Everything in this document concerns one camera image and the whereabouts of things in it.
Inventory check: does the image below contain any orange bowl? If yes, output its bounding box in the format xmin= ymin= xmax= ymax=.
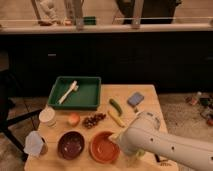
xmin=89 ymin=131 xmax=120 ymax=164

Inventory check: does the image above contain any yellow banana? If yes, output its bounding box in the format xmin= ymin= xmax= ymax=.
xmin=107 ymin=111 xmax=125 ymax=128

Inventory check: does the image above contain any dark purple bowl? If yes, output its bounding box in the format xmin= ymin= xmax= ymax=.
xmin=57 ymin=131 xmax=85 ymax=160

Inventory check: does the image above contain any green plastic tray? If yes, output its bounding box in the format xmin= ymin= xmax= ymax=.
xmin=48 ymin=76 xmax=101 ymax=110

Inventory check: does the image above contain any white dish brush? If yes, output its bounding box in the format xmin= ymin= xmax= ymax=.
xmin=58 ymin=80 xmax=79 ymax=104

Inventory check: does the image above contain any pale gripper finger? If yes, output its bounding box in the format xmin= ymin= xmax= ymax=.
xmin=108 ymin=133 xmax=118 ymax=142

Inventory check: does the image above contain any blue sponge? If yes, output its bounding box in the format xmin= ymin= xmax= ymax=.
xmin=127 ymin=92 xmax=144 ymax=107

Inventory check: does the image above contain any orange peach fruit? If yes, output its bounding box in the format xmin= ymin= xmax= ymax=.
xmin=68 ymin=113 xmax=80 ymax=127

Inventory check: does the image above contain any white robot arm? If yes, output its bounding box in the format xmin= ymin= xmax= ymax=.
xmin=109 ymin=111 xmax=213 ymax=171

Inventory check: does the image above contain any translucent plastic container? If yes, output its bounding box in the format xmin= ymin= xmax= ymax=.
xmin=24 ymin=131 xmax=48 ymax=157

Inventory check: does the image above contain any green cucumber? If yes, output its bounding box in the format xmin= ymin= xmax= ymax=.
xmin=109 ymin=99 xmax=123 ymax=116

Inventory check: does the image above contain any bunch of red grapes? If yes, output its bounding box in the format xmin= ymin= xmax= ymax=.
xmin=82 ymin=113 xmax=106 ymax=129

